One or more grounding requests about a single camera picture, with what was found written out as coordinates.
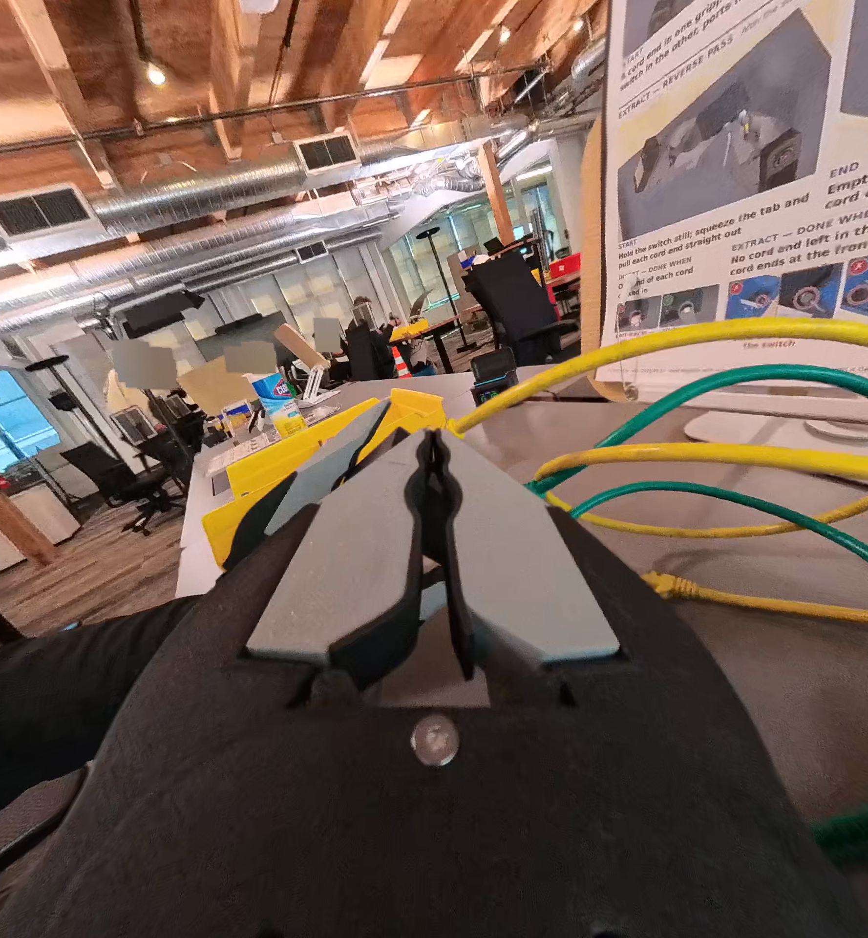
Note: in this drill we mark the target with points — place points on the orange traffic cone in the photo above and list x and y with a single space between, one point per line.
402 366

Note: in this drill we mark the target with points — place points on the white ceiling vent grille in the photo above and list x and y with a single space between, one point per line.
326 152
38 212

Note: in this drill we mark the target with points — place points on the black charging case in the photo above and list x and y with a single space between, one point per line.
492 377

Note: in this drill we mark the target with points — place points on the printed papers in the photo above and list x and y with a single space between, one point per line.
247 451

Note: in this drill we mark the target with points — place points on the red plastic bin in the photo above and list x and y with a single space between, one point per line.
565 265

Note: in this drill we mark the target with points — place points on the tan divider board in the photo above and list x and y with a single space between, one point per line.
214 392
302 346

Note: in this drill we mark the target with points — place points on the wooden post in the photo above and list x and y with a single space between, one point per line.
496 190
9 513

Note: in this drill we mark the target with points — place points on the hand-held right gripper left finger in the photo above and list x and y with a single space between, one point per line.
346 571

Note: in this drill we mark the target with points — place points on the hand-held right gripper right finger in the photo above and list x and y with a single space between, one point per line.
514 571

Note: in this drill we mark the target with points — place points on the wipes canister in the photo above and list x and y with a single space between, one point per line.
283 410

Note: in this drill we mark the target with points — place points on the tan backing board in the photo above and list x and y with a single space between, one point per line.
591 256

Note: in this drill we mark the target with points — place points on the black office chair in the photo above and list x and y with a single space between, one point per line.
122 476
514 300

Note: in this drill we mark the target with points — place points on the white poster stand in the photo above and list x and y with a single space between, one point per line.
756 425

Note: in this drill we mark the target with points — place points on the white laptop stand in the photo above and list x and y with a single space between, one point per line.
318 390

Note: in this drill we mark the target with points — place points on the printed instruction poster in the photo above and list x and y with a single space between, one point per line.
734 146

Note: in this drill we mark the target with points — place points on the yellow plastic bin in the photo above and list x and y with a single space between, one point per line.
272 458

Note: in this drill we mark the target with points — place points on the silver air duct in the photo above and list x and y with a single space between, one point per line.
184 201

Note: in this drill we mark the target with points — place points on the black softbox light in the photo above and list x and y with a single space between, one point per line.
159 315

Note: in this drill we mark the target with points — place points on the person's leg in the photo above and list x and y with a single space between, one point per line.
38 696

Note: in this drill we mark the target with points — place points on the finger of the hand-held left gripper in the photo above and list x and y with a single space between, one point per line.
316 476

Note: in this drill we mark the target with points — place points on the black chair armrest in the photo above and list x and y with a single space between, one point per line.
9 828

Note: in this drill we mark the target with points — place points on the black floor lamp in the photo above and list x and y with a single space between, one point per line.
428 233

